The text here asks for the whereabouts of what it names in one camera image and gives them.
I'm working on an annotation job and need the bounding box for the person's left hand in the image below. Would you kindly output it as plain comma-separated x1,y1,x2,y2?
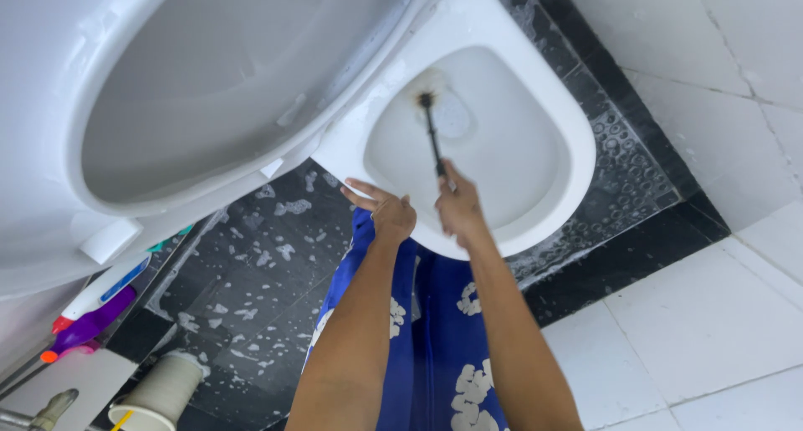
340,178,417,243

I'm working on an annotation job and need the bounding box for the person's right hand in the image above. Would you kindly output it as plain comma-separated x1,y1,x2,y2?
435,176,488,249

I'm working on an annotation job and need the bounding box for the black toilet brush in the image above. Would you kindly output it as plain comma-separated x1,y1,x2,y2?
417,91,458,192

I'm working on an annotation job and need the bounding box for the white toilet bowl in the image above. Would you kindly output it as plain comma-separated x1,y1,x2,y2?
312,0,597,260

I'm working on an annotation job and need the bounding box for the blue floral garment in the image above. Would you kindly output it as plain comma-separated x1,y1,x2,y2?
302,207,510,431

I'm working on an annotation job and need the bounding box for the white toilet seat lid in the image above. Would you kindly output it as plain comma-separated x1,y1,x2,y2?
0,0,468,301

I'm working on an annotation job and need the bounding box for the white plastic cup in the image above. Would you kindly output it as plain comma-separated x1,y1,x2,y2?
108,351,205,431

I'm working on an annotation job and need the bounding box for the white cleaner bottle red cap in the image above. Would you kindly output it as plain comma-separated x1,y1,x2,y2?
51,252,153,335

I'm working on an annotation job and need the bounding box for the purple cleaner bottle orange cap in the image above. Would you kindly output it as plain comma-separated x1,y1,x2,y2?
40,286,138,364

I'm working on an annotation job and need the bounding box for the pink bottle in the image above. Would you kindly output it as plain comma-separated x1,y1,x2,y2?
58,339,102,360

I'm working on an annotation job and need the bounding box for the metal tap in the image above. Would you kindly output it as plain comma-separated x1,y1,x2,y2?
0,388,80,431

